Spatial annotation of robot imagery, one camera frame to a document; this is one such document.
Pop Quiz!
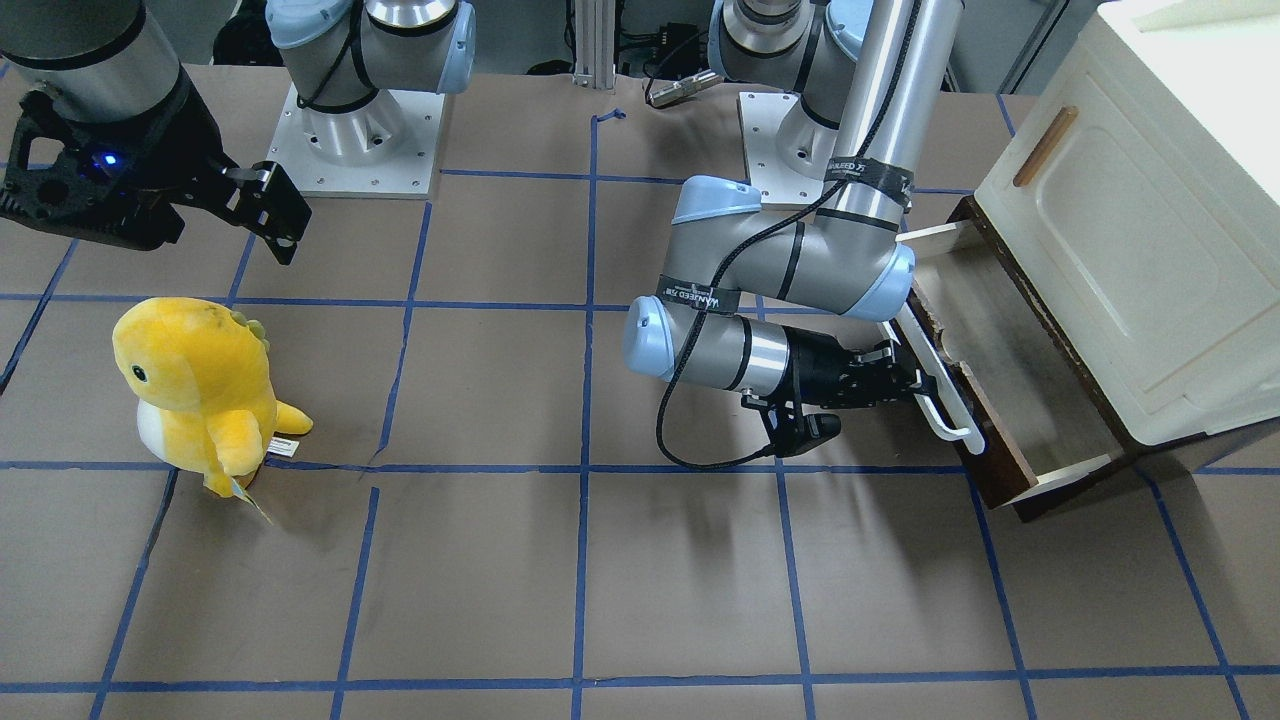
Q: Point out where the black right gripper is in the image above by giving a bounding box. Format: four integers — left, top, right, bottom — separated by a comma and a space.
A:
1, 70, 312, 266

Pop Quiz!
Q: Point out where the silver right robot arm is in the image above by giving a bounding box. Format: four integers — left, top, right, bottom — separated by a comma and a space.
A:
3, 1, 963, 396

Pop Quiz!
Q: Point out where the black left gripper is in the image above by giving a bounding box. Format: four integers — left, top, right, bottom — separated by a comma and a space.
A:
780, 331, 940, 409

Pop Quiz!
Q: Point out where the cream plastic storage cabinet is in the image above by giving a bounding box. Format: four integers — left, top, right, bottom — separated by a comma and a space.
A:
975, 1, 1279, 445

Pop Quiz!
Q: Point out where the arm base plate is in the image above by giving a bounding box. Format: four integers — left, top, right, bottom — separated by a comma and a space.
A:
739, 91, 838, 211
268, 87, 451, 199

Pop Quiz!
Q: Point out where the dark brown bottom drawer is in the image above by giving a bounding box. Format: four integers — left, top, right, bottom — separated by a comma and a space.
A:
893, 197, 1142, 521

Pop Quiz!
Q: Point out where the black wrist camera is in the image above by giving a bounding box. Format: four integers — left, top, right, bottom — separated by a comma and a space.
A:
741, 395, 842, 457

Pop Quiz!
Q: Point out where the yellow plush dinosaur toy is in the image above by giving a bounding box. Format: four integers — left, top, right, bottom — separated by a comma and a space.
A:
111, 297, 314, 503

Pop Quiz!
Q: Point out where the aluminium frame post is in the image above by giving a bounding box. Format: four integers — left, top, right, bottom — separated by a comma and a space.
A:
572, 0, 617, 94

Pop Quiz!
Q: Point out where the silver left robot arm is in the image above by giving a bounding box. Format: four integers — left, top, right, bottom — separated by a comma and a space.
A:
622, 1, 964, 407

